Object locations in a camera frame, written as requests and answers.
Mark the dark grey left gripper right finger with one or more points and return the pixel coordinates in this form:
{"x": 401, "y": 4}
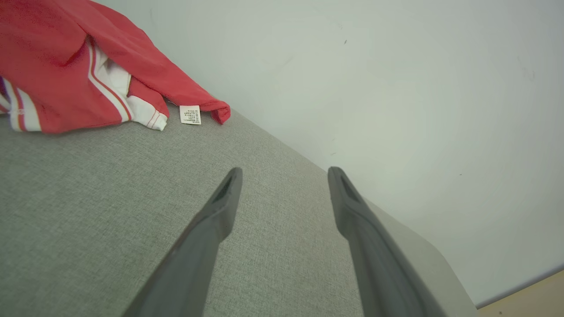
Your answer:
{"x": 374, "y": 264}

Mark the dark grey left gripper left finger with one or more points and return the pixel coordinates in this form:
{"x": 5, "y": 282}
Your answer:
{"x": 198, "y": 255}

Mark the red shirt with white tag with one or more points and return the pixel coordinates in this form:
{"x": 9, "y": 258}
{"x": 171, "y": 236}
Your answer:
{"x": 176, "y": 79}

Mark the red shorts with white stripe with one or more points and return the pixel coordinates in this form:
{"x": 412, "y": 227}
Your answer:
{"x": 57, "y": 103}

